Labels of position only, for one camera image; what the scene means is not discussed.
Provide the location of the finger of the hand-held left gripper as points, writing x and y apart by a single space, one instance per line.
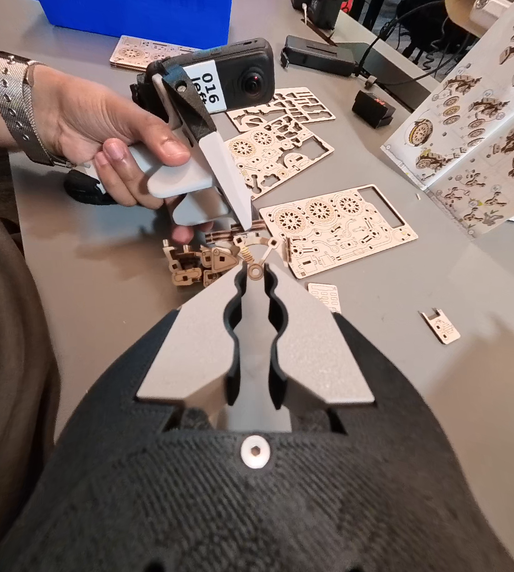
225 178

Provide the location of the emptied wooden puzzle sheet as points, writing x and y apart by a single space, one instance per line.
234 118

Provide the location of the blue plastic box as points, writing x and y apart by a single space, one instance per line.
140 18

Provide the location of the dark flat pad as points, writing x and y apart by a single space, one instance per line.
395 76

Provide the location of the small wooden tread sheet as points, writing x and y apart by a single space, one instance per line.
324 297

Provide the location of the small wooden linkage part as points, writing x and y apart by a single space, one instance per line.
250 271

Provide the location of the small notched wooden sheet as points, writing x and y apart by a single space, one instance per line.
440 328

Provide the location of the stack of wooden puzzle sheets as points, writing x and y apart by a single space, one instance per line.
136 51

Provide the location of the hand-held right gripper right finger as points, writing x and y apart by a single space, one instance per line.
324 357

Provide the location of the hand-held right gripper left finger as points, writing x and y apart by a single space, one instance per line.
185 353

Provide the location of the assembled wooden model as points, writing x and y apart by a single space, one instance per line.
214 263

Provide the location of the wooden puzzle sheet small gears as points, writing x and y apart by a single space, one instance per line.
239 147

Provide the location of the wooden puzzle sheet large gears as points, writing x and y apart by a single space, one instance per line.
373 250

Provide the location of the instruction booklet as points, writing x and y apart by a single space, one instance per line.
471 134

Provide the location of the black device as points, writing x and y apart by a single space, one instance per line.
319 13

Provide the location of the person's left hand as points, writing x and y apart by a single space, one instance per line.
96 125

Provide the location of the black power adapter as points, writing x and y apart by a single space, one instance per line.
319 56

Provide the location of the grey desk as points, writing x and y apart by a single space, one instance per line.
395 402

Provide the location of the silver mesh wristwatch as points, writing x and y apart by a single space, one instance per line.
11 102

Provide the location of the small black box red label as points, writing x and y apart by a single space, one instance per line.
371 111

